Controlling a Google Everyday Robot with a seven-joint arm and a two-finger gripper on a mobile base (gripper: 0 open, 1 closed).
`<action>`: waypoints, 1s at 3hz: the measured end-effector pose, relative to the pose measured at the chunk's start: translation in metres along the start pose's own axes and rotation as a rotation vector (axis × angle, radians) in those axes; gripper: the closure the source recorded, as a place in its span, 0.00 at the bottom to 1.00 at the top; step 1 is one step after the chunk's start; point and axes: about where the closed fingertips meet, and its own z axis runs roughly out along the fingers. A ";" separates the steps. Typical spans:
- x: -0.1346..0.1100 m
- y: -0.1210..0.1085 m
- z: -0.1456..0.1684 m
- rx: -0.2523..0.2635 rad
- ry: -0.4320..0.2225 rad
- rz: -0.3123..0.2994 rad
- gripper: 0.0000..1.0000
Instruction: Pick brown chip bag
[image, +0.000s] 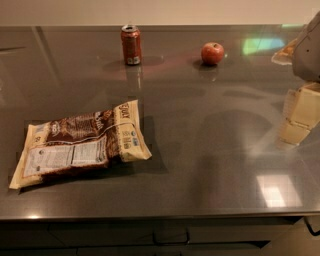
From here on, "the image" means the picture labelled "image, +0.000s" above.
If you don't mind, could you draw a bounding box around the dark drawer handle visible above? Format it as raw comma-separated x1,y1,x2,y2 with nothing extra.
152,224,190,246

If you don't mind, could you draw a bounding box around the brown chip bag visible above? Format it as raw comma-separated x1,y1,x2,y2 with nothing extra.
9,100,151,189

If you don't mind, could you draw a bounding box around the black cable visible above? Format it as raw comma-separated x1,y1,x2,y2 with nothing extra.
303,216,320,237

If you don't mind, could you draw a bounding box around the orange soda can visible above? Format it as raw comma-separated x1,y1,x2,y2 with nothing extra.
121,24,142,65

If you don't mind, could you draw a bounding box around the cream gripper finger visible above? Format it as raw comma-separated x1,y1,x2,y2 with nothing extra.
271,39,297,65
278,82,320,146

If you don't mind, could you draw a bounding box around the red apple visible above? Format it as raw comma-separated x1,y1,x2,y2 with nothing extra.
201,42,224,65

